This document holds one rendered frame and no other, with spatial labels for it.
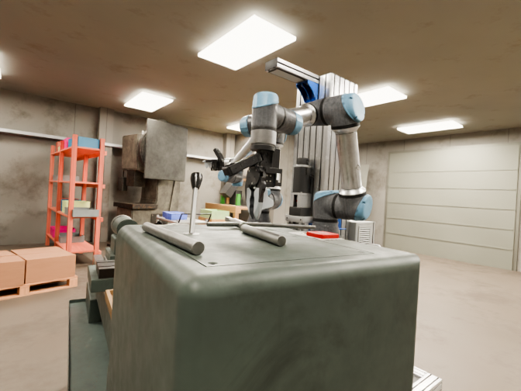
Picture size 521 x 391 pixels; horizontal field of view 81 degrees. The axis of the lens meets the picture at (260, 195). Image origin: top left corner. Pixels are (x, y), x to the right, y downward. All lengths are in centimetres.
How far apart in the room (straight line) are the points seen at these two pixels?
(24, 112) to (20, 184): 152
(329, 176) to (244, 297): 135
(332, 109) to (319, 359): 98
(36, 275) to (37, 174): 393
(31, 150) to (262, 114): 758
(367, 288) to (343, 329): 8
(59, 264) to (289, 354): 436
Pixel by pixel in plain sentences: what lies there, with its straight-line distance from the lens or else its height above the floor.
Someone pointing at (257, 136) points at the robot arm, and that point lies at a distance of 87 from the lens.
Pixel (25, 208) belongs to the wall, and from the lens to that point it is 825.
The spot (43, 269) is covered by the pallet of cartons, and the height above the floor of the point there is 28.
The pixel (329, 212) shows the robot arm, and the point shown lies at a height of 129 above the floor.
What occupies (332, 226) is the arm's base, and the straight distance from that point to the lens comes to 143.
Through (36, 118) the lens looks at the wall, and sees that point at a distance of 835.
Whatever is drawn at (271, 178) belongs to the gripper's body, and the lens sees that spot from 89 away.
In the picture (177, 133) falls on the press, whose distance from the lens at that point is 746.
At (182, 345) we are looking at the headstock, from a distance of 40.
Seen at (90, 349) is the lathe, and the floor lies 54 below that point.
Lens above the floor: 135
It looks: level
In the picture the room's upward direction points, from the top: 3 degrees clockwise
